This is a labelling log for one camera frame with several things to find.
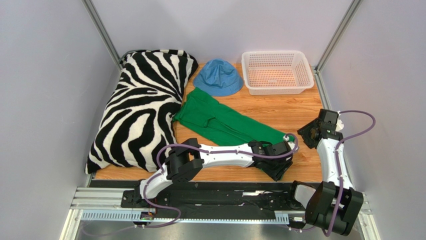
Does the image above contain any white plastic basket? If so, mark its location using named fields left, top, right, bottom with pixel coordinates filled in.
left=241, top=50, right=314, bottom=96

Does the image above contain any green t shirt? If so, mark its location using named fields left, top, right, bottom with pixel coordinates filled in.
left=173, top=88, right=285, bottom=147

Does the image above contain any blue bucket hat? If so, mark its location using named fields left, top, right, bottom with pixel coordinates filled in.
left=193, top=58, right=244, bottom=97

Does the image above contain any zebra striped pillow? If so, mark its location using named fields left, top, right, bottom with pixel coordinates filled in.
left=84, top=49, right=199, bottom=175

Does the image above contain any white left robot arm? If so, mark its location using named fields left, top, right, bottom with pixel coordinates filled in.
left=133, top=136, right=299, bottom=202

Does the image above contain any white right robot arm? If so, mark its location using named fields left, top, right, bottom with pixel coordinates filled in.
left=291, top=109, right=364, bottom=236

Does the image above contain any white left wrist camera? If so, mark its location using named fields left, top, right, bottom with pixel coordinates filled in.
left=283, top=133, right=297, bottom=150

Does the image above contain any right aluminium frame post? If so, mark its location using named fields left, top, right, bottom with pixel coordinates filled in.
left=315, top=0, right=363, bottom=72

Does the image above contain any aluminium frame post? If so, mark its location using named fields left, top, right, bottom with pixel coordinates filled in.
left=315, top=0, right=363, bottom=72
left=82, top=0, right=123, bottom=70

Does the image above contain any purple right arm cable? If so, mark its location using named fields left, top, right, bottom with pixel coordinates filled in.
left=287, top=110, right=377, bottom=237

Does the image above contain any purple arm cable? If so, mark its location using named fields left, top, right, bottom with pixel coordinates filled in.
left=287, top=110, right=377, bottom=237
left=141, top=133, right=300, bottom=229

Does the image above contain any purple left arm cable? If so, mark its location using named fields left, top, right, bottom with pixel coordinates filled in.
left=141, top=133, right=300, bottom=229

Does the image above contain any left aluminium frame post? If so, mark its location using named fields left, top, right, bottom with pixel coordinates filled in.
left=82, top=0, right=123, bottom=70

